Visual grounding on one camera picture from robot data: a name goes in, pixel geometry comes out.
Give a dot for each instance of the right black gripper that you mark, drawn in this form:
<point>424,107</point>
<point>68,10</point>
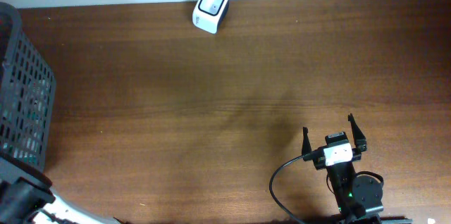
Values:
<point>360,144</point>

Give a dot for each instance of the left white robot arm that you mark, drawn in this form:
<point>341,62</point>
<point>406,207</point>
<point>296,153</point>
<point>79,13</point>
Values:
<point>27,196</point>

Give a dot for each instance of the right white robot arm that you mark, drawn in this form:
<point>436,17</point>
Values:
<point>358,194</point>

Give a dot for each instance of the white barcode scanner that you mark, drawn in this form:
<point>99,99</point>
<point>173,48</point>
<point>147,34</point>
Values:
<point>209,14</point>

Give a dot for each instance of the dark grey plastic basket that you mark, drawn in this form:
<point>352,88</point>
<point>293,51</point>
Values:
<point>28,88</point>

